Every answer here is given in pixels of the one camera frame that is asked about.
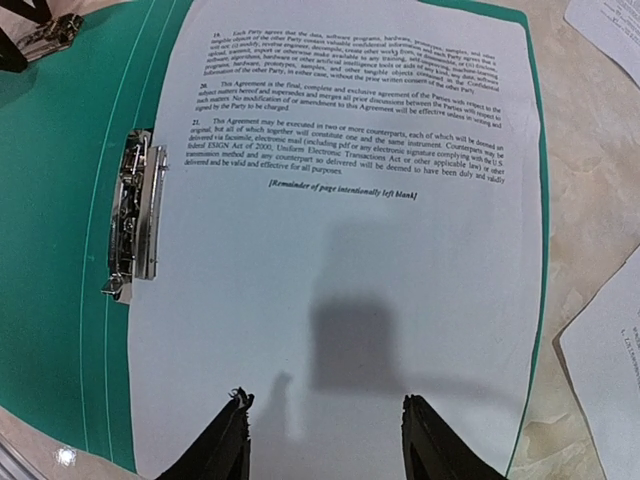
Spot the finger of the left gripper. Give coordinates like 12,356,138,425
0,0,51,74

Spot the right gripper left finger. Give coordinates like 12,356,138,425
157,387,254,480

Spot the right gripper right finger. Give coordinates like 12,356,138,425
402,394,505,480

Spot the folder cover metal clip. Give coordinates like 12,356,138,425
16,13,84,63

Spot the green file folder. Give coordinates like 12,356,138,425
1,1,550,475

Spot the folder spine metal clip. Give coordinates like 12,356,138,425
101,129,167,305

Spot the printed paper sheet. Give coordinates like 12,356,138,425
556,251,639,479
128,1,545,479
564,0,639,85

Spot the aluminium front rail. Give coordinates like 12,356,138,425
0,437,41,480

